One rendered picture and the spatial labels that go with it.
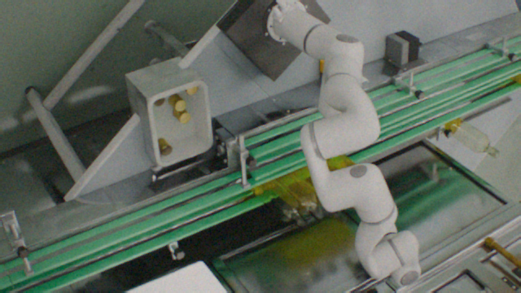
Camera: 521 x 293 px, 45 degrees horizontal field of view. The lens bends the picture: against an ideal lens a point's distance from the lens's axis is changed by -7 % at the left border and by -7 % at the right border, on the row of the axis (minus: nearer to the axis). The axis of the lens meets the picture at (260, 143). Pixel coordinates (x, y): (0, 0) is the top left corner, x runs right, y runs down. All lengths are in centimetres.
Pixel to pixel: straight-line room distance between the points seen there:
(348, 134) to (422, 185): 85
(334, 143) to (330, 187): 9
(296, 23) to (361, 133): 48
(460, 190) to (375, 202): 82
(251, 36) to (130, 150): 46
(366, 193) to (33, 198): 126
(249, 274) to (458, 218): 68
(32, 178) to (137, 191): 63
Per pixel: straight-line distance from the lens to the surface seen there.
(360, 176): 141
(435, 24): 241
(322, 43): 168
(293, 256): 190
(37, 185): 236
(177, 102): 181
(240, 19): 180
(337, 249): 192
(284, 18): 182
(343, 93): 143
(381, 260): 160
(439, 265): 191
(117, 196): 187
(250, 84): 199
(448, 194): 220
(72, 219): 183
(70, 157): 208
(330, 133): 141
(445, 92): 229
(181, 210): 182
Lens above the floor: 226
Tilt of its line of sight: 45 degrees down
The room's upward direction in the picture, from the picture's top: 132 degrees clockwise
